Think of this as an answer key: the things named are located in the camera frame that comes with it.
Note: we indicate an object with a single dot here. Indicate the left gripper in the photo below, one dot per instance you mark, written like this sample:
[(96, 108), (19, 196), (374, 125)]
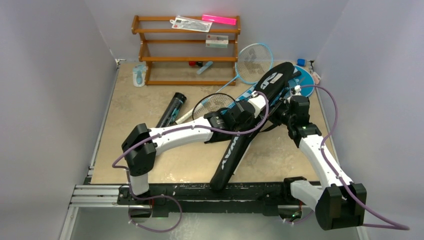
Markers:
[(250, 124)]

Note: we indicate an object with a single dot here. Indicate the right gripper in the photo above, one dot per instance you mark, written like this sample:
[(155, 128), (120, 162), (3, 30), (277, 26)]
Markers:
[(282, 110)]

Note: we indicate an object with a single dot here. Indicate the black Crossway racket bag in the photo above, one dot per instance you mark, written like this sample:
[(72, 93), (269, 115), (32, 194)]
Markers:
[(270, 85)]

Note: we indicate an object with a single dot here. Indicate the black shuttlecock tube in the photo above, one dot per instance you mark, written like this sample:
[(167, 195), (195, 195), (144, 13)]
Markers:
[(172, 110)]

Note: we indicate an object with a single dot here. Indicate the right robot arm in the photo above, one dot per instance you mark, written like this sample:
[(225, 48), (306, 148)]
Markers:
[(334, 204)]

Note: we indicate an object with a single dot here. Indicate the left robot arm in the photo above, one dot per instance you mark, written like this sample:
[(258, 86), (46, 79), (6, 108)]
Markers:
[(143, 145)]

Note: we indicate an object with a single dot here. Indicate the light blue badminton racket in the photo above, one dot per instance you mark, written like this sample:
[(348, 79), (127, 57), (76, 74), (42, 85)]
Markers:
[(253, 62)]

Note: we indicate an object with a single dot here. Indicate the blue racket bag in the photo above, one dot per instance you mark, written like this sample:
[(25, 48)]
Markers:
[(305, 79)]

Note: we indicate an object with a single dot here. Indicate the small pink white object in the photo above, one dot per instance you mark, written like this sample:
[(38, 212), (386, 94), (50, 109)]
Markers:
[(316, 78)]

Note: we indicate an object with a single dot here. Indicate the small blue cube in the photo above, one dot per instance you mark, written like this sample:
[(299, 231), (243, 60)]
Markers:
[(301, 62)]

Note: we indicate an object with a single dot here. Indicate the light blue strip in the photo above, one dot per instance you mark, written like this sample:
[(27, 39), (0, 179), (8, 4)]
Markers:
[(204, 67)]

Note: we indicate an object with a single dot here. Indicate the red black small object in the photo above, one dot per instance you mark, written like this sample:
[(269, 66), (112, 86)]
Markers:
[(195, 63)]

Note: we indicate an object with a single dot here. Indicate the white green box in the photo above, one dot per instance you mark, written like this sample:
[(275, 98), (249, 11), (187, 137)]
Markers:
[(216, 41)]

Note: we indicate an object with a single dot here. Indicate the pink bar on shelf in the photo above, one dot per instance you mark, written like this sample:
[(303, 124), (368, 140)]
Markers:
[(219, 19)]

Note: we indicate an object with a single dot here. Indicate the light blue packaged item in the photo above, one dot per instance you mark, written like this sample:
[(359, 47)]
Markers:
[(139, 74)]

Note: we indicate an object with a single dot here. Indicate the white blister package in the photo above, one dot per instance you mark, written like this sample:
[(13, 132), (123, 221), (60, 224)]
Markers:
[(190, 24)]

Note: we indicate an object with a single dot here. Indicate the wooden shelf rack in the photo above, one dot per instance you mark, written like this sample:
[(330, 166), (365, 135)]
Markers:
[(159, 42)]

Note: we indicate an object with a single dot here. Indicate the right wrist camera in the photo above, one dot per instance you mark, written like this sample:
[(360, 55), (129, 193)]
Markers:
[(295, 91)]

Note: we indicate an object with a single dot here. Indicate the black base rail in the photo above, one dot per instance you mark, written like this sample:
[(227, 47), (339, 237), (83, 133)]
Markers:
[(266, 198)]

